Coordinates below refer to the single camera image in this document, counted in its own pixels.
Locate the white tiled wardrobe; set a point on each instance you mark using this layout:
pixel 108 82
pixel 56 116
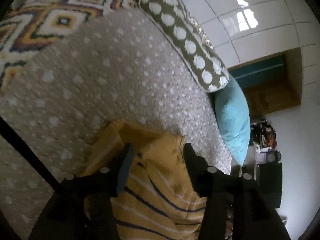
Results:
pixel 245 30

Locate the turquoise pillow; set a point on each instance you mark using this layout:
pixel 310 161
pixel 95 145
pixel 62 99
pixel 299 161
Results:
pixel 232 116

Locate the geometric patterned blanket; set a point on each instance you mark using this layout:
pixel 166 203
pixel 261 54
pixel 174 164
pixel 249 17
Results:
pixel 36 25

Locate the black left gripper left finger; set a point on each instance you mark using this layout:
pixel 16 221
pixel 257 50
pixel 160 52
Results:
pixel 81 208

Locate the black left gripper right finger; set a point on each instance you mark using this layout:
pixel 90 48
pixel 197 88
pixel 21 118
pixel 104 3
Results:
pixel 253 217

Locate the yellow striped knit garment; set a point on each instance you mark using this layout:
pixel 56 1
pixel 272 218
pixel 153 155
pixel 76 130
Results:
pixel 158 201

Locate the wooden door with teal panel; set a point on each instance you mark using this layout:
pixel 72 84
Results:
pixel 271 83

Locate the white cluttered shelf unit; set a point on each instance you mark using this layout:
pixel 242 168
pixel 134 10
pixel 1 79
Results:
pixel 263 162

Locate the olive white-dotted pillow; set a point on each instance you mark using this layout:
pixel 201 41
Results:
pixel 189 39

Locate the grey dotted bedspread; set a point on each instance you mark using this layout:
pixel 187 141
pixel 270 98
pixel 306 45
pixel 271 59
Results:
pixel 117 67

